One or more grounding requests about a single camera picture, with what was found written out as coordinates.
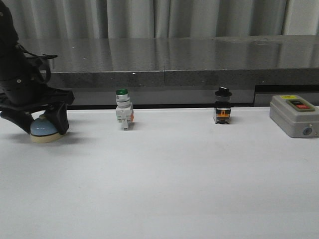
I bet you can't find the black selector switch orange body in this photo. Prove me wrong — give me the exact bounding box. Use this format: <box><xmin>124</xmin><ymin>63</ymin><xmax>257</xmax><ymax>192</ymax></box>
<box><xmin>214</xmin><ymin>87</ymin><xmax>232</xmax><ymax>124</ymax></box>

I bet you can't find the grey curtain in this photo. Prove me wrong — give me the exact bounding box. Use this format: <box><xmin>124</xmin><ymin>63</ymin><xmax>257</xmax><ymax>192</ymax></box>
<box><xmin>5</xmin><ymin>0</ymin><xmax>319</xmax><ymax>39</ymax></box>

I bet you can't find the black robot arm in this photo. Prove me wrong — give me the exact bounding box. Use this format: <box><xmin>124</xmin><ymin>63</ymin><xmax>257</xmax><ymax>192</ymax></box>
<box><xmin>0</xmin><ymin>2</ymin><xmax>75</xmax><ymax>135</ymax></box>

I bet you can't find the blue and cream desk bell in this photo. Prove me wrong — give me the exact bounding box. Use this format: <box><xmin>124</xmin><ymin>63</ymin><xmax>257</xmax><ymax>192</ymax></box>
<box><xmin>30</xmin><ymin>114</ymin><xmax>64</xmax><ymax>143</ymax></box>

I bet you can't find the grey control box red button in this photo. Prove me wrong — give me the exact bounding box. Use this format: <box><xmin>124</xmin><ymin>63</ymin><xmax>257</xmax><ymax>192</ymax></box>
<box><xmin>270</xmin><ymin>95</ymin><xmax>319</xmax><ymax>138</ymax></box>

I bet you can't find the green pushbutton switch white body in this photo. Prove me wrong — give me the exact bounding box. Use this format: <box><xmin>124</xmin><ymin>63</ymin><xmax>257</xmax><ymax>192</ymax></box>
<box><xmin>116</xmin><ymin>89</ymin><xmax>134</xmax><ymax>130</ymax></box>

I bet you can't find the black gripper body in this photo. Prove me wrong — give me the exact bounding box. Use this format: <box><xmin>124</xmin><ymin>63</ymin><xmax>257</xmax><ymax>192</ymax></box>
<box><xmin>0</xmin><ymin>53</ymin><xmax>75</xmax><ymax>110</ymax></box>

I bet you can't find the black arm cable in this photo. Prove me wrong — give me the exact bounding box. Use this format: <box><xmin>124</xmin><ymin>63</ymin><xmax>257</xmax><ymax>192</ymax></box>
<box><xmin>14</xmin><ymin>43</ymin><xmax>58</xmax><ymax>84</ymax></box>

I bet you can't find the grey stone counter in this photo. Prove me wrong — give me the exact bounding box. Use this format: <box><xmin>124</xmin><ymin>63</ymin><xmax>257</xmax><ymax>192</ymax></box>
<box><xmin>21</xmin><ymin>35</ymin><xmax>319</xmax><ymax>109</ymax></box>

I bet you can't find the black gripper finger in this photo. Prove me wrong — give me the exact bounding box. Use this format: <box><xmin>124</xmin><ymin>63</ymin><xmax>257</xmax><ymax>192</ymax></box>
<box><xmin>44</xmin><ymin>102</ymin><xmax>69</xmax><ymax>135</ymax></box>
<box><xmin>0</xmin><ymin>109</ymin><xmax>34</xmax><ymax>133</ymax></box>

